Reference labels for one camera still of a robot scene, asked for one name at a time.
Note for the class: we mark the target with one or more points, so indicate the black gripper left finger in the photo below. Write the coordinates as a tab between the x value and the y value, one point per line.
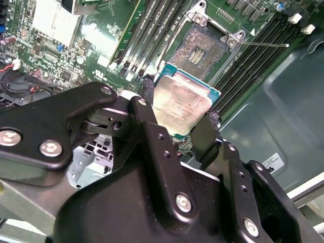
38	121

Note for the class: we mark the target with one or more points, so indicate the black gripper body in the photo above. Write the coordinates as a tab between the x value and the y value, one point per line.
114	215

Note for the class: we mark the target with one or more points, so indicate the metal locking lever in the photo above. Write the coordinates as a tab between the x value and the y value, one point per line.
265	44

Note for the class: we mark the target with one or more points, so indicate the silver CPU chip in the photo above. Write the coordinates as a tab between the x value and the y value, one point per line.
182	101

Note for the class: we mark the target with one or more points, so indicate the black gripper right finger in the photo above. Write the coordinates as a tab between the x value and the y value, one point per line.
235	164

